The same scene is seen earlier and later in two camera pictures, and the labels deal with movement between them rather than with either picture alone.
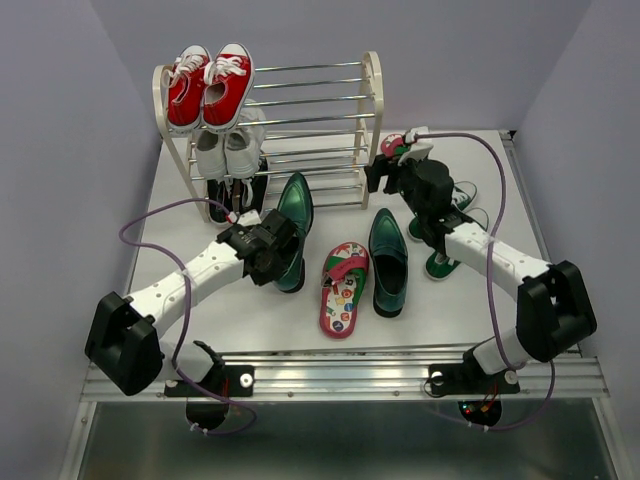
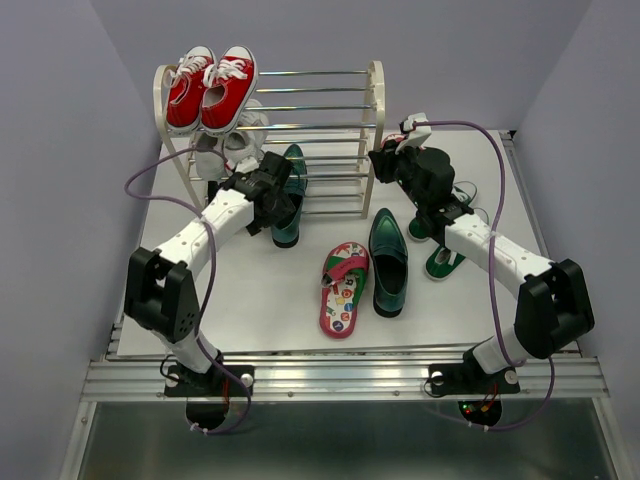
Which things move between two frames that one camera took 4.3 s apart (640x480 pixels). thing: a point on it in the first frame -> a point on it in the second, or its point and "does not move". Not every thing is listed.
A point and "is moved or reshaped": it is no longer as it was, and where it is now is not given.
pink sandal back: x=390 y=142 does not move
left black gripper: x=276 y=271 -> x=283 y=209
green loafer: x=295 y=200 is moved or reshaped
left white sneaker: x=210 y=153 does not move
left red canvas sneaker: x=185 y=80 does not move
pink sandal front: x=345 y=269 does not move
